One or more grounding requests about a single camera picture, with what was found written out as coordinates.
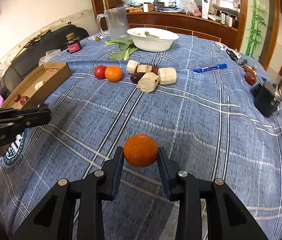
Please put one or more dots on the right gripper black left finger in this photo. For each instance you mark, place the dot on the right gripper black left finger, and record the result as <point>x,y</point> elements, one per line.
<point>53,216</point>

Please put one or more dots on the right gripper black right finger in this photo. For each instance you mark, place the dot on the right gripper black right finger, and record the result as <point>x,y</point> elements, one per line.
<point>227,216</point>

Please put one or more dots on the large dried red date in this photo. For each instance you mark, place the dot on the large dried red date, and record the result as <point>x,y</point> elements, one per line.
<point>23,100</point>

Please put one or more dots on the orange tangerine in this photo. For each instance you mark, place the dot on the orange tangerine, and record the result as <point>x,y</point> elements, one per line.
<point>113,73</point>
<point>140,150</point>

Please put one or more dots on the white corn cob piece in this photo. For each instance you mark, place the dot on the white corn cob piece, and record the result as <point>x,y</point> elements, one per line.
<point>39,84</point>

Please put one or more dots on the brown cardboard tray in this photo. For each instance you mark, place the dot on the brown cardboard tray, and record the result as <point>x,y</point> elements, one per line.
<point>53,73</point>

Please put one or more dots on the clear plastic bag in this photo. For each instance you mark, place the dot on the clear plastic bag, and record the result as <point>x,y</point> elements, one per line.
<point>48,55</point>

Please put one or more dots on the blue plaid tablecloth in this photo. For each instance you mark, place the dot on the blue plaid tablecloth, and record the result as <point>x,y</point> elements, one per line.
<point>207,122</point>

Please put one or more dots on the pink labelled jar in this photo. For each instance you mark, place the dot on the pink labelled jar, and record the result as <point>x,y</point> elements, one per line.
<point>73,43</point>

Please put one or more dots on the black leather sofa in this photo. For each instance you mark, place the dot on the black leather sofa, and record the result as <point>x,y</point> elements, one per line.
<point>28,60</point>

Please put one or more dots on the far red tomato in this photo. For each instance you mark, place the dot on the far red tomato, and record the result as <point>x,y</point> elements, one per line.
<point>99,72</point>

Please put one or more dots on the black mug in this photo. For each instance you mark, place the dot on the black mug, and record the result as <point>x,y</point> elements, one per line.
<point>267,97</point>

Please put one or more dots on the dark date among corn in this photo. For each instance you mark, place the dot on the dark date among corn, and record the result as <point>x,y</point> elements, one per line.
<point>136,77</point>

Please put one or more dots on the white corn piece left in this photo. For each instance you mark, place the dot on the white corn piece left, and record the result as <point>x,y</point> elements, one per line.
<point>132,66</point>

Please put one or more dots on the red dates by mug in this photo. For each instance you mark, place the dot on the red dates by mug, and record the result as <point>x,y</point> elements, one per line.
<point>250,75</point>

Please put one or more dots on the green leafy vegetable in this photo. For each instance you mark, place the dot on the green leafy vegetable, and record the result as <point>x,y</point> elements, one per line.
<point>126,49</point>

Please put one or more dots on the white corn piece middle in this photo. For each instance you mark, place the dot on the white corn piece middle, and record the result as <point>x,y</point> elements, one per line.
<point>144,68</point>

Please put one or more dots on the clear glass pitcher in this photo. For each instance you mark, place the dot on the clear glass pitcher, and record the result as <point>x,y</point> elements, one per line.
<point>116,20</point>

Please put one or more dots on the white corn piece front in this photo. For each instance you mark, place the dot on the white corn piece front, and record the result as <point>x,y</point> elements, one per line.
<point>148,82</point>

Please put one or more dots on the blue pen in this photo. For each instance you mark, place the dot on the blue pen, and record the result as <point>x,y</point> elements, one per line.
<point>206,69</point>

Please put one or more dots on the white corn piece right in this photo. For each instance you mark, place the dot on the white corn piece right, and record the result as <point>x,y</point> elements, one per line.
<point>168,76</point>

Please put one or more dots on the white ceramic bowl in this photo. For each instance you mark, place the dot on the white ceramic bowl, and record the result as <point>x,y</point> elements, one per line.
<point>152,39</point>

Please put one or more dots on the wooden sideboard cabinet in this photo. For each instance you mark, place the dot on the wooden sideboard cabinet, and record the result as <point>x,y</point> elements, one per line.
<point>188,25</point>

